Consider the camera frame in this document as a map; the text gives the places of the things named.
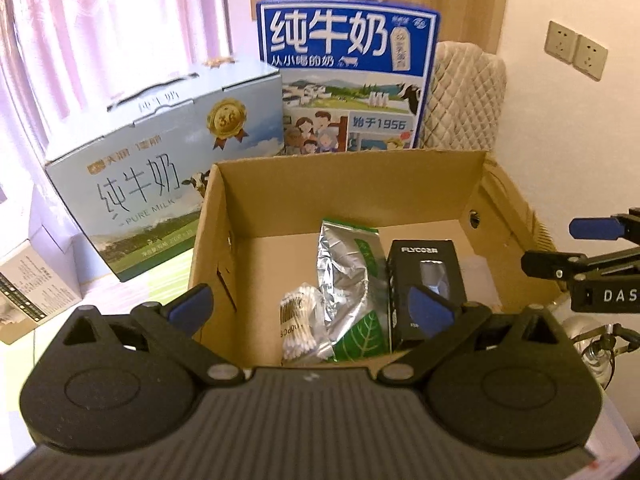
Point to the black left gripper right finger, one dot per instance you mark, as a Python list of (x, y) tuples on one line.
[(429, 328)]

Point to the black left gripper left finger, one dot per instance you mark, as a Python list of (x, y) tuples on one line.
[(170, 330)]

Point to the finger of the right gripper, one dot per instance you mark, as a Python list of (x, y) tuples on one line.
[(558, 266), (618, 227)]

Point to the clear plastic bag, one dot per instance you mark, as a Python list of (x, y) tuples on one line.
[(478, 282)]

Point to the black Flyco shaver box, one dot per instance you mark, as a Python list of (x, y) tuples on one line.
[(431, 263)]

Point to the silver green foil pouch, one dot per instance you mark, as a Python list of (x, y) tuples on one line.
[(352, 276)]

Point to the cotton swab pack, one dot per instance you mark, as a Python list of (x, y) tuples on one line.
[(302, 328)]

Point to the white printed box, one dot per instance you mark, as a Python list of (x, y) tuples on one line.
[(38, 271)]

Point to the brown cardboard box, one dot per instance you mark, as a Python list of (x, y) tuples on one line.
[(261, 218)]

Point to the light blue milk carton box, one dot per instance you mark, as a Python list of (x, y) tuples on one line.
[(133, 173)]

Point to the white paper booklet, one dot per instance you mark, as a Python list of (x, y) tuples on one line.
[(611, 440)]

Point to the dark blue milk carton box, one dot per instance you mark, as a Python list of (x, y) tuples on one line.
[(355, 73)]

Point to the pink curtain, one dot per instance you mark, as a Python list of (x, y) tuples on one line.
[(60, 56)]

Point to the wall socket far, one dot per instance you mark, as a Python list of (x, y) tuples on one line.
[(590, 58)]

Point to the wall socket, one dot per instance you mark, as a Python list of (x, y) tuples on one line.
[(590, 58), (560, 42)]

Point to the wall socket near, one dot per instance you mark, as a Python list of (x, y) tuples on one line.
[(560, 42)]

